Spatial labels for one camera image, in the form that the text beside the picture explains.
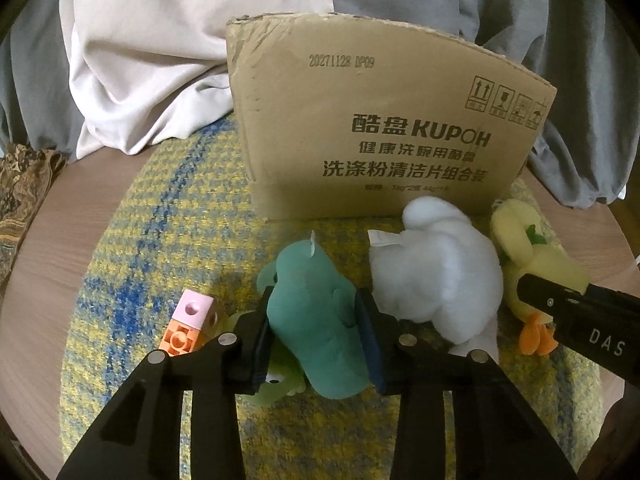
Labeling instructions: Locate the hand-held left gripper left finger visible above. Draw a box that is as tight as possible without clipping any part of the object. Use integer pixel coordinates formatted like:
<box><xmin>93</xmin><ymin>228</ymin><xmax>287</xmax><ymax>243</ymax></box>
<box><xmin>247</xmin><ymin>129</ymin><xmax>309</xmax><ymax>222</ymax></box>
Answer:
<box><xmin>56</xmin><ymin>285</ymin><xmax>276</xmax><ymax>480</ymax></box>

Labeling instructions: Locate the orange toy building block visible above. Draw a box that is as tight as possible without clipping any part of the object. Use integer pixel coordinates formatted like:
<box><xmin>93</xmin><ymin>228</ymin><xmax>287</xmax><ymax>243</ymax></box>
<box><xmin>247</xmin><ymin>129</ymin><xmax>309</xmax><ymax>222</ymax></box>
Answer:
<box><xmin>159</xmin><ymin>320</ymin><xmax>207</xmax><ymax>358</ymax></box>

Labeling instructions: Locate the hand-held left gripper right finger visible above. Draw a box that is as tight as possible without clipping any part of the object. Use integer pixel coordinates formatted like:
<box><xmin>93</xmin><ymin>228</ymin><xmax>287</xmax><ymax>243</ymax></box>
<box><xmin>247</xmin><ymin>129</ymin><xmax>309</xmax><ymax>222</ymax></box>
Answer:
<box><xmin>354</xmin><ymin>287</ymin><xmax>592</xmax><ymax>480</ymax></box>

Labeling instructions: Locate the yellow plush duck toy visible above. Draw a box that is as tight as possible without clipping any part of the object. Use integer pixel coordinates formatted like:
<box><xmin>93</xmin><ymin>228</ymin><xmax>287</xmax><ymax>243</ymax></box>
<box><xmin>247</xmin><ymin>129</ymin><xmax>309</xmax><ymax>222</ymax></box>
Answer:
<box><xmin>490</xmin><ymin>199</ymin><xmax>592</xmax><ymax>357</ymax></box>

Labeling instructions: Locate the yellow and blue woven mat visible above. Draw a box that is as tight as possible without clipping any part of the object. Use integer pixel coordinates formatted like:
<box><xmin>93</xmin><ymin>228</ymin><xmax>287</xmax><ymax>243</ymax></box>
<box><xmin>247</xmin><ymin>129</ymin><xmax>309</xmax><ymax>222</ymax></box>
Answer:
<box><xmin>59</xmin><ymin>114</ymin><xmax>609</xmax><ymax>480</ymax></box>

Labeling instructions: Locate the brown patterned cloth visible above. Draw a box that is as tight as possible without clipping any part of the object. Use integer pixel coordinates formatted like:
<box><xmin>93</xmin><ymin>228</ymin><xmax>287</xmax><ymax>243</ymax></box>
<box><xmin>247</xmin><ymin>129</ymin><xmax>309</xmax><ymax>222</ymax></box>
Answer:
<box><xmin>0</xmin><ymin>142</ymin><xmax>69</xmax><ymax>288</ymax></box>

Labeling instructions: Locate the pink toy building block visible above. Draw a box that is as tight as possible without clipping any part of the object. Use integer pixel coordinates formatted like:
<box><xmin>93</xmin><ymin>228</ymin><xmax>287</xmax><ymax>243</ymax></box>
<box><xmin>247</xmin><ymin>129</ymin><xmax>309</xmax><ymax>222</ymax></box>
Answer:
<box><xmin>171</xmin><ymin>289</ymin><xmax>224</xmax><ymax>347</ymax></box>

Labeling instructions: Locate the brown cardboard box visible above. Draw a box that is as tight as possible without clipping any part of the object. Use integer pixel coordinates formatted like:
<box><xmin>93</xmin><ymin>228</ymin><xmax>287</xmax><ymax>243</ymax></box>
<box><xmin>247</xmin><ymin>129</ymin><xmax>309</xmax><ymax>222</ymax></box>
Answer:
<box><xmin>225</xmin><ymin>12</ymin><xmax>558</xmax><ymax>224</ymax></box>

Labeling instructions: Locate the beige curtain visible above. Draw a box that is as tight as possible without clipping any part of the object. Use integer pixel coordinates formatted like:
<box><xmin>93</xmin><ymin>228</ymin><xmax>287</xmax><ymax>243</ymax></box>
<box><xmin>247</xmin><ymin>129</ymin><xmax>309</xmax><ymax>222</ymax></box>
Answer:
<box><xmin>59</xmin><ymin>0</ymin><xmax>337</xmax><ymax>162</ymax></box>

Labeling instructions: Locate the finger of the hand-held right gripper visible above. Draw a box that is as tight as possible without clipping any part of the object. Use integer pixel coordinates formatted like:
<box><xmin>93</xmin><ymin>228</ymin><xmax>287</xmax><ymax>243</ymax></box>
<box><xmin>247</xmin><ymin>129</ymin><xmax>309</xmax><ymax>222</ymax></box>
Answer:
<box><xmin>515</xmin><ymin>272</ymin><xmax>590</xmax><ymax>332</ymax></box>

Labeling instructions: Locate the teal plush dinosaur toy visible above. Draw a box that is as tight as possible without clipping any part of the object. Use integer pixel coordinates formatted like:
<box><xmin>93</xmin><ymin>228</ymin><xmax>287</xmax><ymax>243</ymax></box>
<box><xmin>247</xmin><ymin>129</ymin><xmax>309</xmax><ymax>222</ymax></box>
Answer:
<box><xmin>257</xmin><ymin>240</ymin><xmax>382</xmax><ymax>402</ymax></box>

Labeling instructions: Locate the white plush toy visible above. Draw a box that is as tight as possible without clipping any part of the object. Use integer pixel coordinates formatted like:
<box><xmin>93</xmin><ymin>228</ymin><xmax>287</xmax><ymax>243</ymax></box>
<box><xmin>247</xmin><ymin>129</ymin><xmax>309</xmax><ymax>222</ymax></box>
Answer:
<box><xmin>367</xmin><ymin>197</ymin><xmax>504</xmax><ymax>361</ymax></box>

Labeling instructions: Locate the light green plush frog toy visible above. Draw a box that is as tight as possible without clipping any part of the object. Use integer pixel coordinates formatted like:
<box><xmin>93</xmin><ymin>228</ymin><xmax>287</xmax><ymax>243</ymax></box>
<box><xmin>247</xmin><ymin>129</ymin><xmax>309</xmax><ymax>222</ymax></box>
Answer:
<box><xmin>222</xmin><ymin>310</ymin><xmax>307</xmax><ymax>409</ymax></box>

